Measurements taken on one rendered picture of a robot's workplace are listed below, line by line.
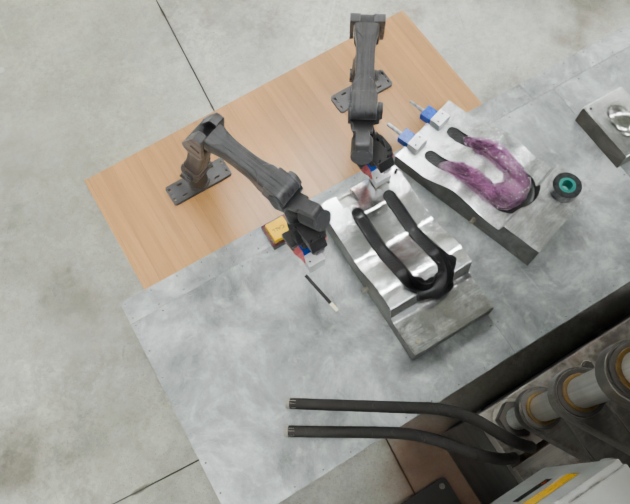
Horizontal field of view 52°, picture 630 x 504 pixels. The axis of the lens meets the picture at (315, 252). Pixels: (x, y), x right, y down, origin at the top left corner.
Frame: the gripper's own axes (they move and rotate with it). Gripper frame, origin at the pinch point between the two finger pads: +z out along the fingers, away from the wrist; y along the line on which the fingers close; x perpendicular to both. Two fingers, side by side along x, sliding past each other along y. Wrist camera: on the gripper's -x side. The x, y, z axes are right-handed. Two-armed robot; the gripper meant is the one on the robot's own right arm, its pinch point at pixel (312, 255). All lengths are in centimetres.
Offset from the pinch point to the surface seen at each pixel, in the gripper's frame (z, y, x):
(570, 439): 25, 25, -68
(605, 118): 9, 100, -2
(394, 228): 7.4, 25.3, 0.3
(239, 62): 24, 38, 163
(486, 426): 28, 13, -53
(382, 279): 9.3, 13.1, -11.9
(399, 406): 25.2, -1.3, -37.5
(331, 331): 21.5, -4.4, -8.5
